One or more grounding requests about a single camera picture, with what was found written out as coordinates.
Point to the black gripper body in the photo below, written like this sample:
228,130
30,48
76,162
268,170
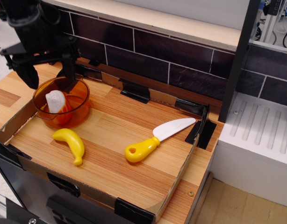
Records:
38,44

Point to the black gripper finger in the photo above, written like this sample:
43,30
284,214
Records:
68,64
28,74

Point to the salmon sushi toy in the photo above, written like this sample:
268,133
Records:
59,105

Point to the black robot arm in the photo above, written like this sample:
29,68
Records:
32,12

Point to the orange transparent pot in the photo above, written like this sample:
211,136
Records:
78,98

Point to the cardboard fence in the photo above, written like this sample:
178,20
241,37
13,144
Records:
106,188

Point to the black office chair wheel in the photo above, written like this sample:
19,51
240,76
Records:
3,15

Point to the yellow toy banana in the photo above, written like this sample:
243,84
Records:
74,142

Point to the wooden shelf board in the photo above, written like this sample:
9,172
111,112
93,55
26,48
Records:
168,24

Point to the white toy sink drainboard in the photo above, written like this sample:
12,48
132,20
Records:
251,153

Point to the yellow handled toy knife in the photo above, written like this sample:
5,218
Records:
139,151

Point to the black shelf post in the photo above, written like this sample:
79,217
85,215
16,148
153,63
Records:
239,59

